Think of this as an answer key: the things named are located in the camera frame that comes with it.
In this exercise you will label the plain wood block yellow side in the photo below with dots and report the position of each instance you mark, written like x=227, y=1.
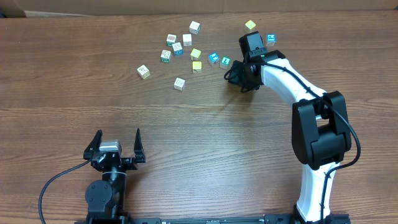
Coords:
x=143, y=71

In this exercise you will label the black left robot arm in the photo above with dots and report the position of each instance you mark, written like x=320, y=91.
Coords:
x=105, y=197

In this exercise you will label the blue top wood block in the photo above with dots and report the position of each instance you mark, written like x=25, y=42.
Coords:
x=213, y=58

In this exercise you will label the wood block green R side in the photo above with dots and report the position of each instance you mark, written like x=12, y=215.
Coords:
x=166, y=56

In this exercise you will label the yellow top block far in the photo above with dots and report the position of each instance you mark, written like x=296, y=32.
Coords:
x=250, y=26

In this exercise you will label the blue top block far right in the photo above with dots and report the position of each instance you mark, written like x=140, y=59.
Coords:
x=271, y=40

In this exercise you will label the wood block blue side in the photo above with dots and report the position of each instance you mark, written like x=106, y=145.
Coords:
x=177, y=48

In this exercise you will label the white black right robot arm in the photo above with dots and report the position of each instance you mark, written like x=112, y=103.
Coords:
x=320, y=131

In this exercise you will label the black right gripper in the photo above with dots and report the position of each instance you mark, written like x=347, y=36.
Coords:
x=236, y=76

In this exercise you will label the wood block letter E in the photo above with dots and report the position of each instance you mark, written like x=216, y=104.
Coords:
x=179, y=84

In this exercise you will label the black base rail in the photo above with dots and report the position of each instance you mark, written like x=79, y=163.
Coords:
x=265, y=219

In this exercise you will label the green top wood block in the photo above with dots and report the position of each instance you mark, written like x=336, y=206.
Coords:
x=225, y=62

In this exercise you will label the white wood block far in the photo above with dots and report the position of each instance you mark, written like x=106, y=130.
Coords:
x=194, y=27

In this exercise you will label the yellow top block lower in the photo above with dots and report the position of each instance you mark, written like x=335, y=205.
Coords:
x=196, y=67

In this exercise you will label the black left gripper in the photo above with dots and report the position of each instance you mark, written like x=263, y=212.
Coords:
x=115, y=159

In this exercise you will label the yellow top block upper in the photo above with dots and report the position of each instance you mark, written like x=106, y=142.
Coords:
x=195, y=54

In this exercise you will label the plain white wood block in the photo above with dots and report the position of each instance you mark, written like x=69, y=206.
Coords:
x=187, y=39

